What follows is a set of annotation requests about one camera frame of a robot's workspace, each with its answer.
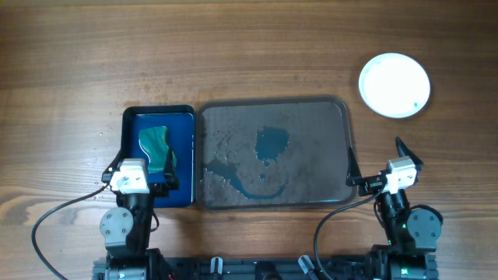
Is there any black water basin tray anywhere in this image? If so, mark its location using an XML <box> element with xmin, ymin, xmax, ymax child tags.
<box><xmin>120</xmin><ymin>105</ymin><xmax>195</xmax><ymax>208</ymax></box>

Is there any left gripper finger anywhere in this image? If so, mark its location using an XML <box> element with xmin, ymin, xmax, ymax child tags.
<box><xmin>163</xmin><ymin>149</ymin><xmax>179</xmax><ymax>185</ymax></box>
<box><xmin>101</xmin><ymin>149</ymin><xmax>123</xmax><ymax>183</ymax></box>

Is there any brown serving tray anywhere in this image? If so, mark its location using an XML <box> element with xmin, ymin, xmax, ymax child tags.
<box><xmin>195</xmin><ymin>96</ymin><xmax>356</xmax><ymax>211</ymax></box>

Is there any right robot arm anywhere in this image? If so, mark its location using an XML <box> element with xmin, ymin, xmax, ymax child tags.
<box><xmin>346</xmin><ymin>138</ymin><xmax>444</xmax><ymax>280</ymax></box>

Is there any right black cable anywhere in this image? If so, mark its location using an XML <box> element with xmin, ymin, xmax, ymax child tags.
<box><xmin>313</xmin><ymin>182</ymin><xmax>388</xmax><ymax>280</ymax></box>

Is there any white plate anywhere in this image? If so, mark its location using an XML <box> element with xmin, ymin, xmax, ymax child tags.
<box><xmin>358</xmin><ymin>53</ymin><xmax>431</xmax><ymax>119</ymax></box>

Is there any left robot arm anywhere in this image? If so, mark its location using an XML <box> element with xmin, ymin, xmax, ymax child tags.
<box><xmin>92</xmin><ymin>151</ymin><xmax>179</xmax><ymax>280</ymax></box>

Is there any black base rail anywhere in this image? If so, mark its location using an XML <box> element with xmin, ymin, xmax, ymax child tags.
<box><xmin>92</xmin><ymin>254</ymin><xmax>440</xmax><ymax>280</ymax></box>

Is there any green yellow sponge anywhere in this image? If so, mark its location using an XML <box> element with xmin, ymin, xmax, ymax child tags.
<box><xmin>139</xmin><ymin>126</ymin><xmax>177</xmax><ymax>173</ymax></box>

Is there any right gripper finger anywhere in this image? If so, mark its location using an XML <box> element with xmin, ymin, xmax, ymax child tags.
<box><xmin>395</xmin><ymin>136</ymin><xmax>423</xmax><ymax>171</ymax></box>
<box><xmin>346</xmin><ymin>147</ymin><xmax>362</xmax><ymax>183</ymax></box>

